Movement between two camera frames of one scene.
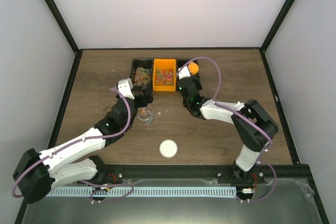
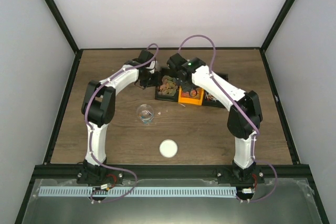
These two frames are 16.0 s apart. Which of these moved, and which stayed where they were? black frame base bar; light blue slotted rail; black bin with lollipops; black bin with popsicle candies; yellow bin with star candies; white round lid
Moved: black bin with popsicle candies; yellow bin with star candies; black bin with lollipops
Stayed: light blue slotted rail; white round lid; black frame base bar
